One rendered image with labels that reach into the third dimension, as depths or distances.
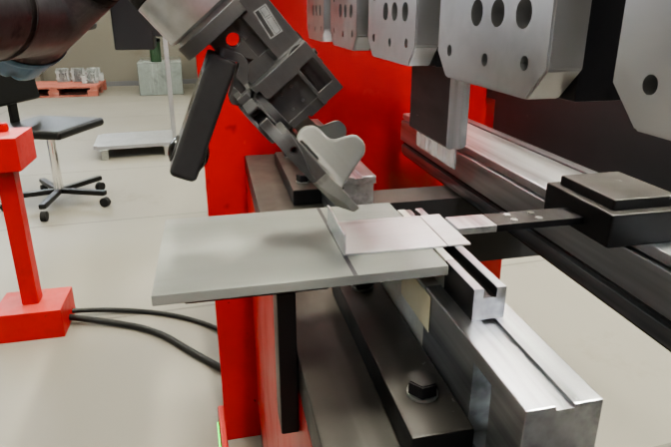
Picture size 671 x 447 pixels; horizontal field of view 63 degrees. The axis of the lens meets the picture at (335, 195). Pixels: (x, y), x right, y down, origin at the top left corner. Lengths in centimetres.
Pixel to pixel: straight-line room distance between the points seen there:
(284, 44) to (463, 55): 17
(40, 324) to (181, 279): 198
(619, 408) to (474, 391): 164
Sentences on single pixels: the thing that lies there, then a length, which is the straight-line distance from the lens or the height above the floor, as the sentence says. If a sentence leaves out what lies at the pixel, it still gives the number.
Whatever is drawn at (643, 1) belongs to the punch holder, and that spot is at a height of 123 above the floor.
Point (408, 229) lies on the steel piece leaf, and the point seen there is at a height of 100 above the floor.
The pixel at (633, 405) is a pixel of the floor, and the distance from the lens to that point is 215.
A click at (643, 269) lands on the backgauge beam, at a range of 69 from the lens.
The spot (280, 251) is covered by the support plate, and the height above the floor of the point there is 100.
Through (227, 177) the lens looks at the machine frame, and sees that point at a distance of 143.
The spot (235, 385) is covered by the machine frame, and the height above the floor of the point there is 19.
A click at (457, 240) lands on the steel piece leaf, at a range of 57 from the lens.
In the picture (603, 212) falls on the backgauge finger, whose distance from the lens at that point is 65.
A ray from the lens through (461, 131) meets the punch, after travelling 53.
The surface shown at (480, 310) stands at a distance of 50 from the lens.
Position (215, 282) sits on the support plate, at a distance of 49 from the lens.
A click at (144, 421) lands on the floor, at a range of 196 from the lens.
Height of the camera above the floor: 122
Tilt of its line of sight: 19 degrees down
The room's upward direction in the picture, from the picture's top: straight up
